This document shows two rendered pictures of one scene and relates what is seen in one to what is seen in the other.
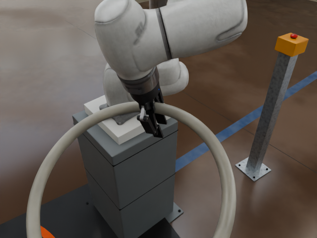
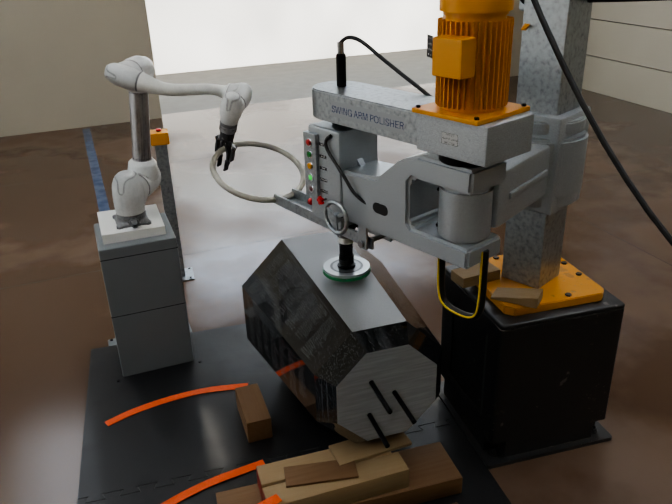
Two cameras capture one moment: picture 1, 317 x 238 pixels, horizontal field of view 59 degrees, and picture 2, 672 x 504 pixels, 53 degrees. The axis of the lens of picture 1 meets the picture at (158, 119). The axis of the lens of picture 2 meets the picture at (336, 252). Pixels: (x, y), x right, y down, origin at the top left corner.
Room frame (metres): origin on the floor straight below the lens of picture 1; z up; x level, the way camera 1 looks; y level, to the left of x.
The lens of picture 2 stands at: (-1.01, 3.05, 2.24)
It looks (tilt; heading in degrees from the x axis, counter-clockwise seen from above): 25 degrees down; 289
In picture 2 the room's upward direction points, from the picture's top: 2 degrees counter-clockwise
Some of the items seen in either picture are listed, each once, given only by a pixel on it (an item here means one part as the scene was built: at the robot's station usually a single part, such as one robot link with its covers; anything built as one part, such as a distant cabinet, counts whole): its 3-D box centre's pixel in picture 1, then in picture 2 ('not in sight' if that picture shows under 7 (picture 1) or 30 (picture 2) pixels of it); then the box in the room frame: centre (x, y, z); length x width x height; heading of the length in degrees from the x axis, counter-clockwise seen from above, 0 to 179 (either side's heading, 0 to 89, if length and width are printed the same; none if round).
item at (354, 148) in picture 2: not in sight; (356, 178); (-0.23, 0.46, 1.30); 0.36 x 0.22 x 0.45; 149
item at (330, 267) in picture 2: not in sight; (346, 266); (-0.16, 0.41, 0.85); 0.21 x 0.21 x 0.01
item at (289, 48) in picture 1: (269, 114); (169, 206); (1.50, -0.75, 0.54); 0.20 x 0.20 x 1.09; 34
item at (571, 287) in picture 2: not in sight; (529, 278); (-0.96, 0.15, 0.76); 0.49 x 0.49 x 0.05; 34
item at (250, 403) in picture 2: not in sight; (253, 412); (0.29, 0.61, 0.07); 0.30 x 0.12 x 0.12; 127
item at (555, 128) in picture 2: not in sight; (542, 155); (-0.96, 0.15, 1.36); 0.35 x 0.35 x 0.41
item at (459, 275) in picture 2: not in sight; (475, 274); (-0.72, 0.25, 0.81); 0.20 x 0.10 x 0.05; 42
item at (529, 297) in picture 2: not in sight; (516, 293); (-0.92, 0.38, 0.80); 0.20 x 0.10 x 0.05; 169
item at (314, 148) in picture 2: not in sight; (312, 165); (-0.04, 0.47, 1.35); 0.08 x 0.03 x 0.28; 149
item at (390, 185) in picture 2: not in sight; (408, 201); (-0.49, 0.63, 1.28); 0.74 x 0.23 x 0.49; 149
